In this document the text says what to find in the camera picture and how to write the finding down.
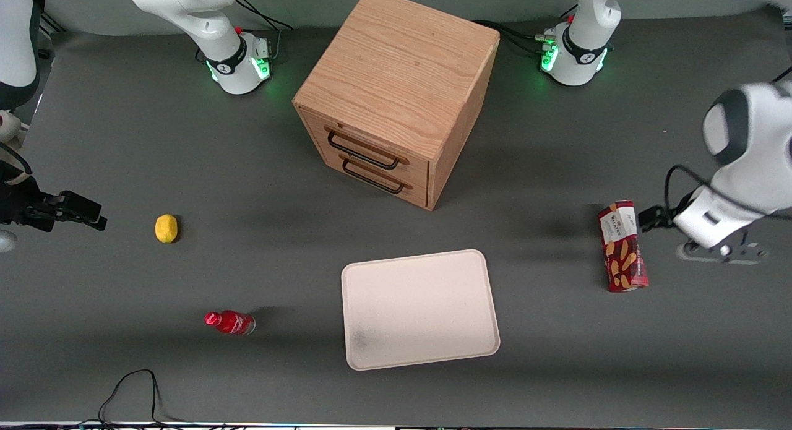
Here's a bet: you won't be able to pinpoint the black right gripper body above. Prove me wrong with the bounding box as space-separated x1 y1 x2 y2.
0 160 61 231

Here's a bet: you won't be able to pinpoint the red cookie box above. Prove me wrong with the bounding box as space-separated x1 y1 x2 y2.
598 200 650 293

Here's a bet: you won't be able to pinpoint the beige plastic tray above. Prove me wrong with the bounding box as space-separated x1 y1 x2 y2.
341 249 501 371

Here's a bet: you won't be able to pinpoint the yellow lemon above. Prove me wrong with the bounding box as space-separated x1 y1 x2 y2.
155 214 179 244

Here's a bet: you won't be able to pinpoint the small red soda bottle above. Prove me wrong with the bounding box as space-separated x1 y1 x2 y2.
204 311 256 336

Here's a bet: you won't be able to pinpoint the wooden drawer cabinet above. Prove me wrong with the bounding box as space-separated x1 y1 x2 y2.
292 0 501 212

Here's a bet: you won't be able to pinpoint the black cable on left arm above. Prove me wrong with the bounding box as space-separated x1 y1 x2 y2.
663 164 752 215

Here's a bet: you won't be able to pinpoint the black cable loop on table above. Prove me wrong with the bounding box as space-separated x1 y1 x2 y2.
98 369 186 429

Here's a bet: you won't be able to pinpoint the black cables at left arm base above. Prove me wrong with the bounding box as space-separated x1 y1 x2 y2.
473 6 579 58

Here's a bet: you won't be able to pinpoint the black cables at arm base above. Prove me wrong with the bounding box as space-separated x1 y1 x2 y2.
234 0 295 62
473 6 579 58

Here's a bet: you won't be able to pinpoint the black cables at right arm base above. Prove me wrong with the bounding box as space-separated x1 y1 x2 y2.
234 0 295 62

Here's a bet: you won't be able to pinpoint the black wire drawer handle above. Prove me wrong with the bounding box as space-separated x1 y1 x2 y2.
342 158 407 195
327 131 401 171

